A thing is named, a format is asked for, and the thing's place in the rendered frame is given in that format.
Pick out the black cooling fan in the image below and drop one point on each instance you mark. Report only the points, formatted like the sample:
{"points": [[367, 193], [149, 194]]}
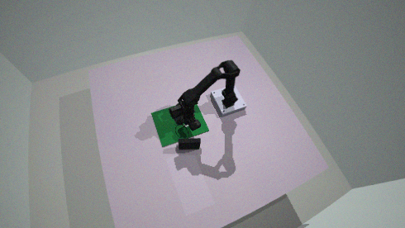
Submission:
{"points": [[189, 144]]}

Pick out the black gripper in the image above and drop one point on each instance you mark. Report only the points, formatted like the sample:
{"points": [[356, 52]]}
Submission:
{"points": [[191, 121]]}

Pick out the green circuit board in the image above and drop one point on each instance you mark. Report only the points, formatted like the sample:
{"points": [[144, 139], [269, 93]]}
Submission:
{"points": [[170, 133]]}

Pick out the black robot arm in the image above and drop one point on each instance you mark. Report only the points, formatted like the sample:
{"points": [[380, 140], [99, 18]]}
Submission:
{"points": [[192, 95]]}

